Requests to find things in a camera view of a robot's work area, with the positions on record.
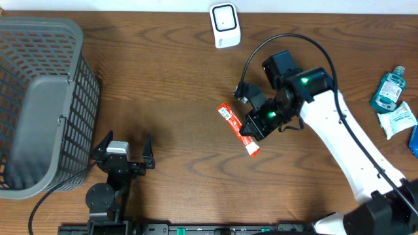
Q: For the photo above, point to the grey plastic mesh basket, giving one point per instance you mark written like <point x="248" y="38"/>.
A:
<point x="49" y="104"/>

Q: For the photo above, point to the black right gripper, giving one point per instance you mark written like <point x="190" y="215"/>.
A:
<point x="260" y="131"/>

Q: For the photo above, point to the blue Oreo cookie pack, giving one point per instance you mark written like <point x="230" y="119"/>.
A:
<point x="413" y="144"/>

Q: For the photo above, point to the blue mouthwash bottle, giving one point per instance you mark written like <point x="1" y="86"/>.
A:
<point x="389" y="91"/>

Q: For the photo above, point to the red Nescafe stick sachet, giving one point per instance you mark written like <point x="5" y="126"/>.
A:
<point x="226" y="111"/>

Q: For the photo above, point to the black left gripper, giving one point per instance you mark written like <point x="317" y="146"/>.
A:
<point x="138" y="170"/>

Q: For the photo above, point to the white wet wipes pack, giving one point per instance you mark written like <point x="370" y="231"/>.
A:
<point x="400" y="119"/>

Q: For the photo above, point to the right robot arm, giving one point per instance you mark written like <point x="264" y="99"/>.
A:
<point x="387" y="200"/>

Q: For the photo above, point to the white barcode scanner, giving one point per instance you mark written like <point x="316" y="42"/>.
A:
<point x="225" y="25"/>

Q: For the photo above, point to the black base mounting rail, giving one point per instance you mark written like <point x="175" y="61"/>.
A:
<point x="165" y="229"/>

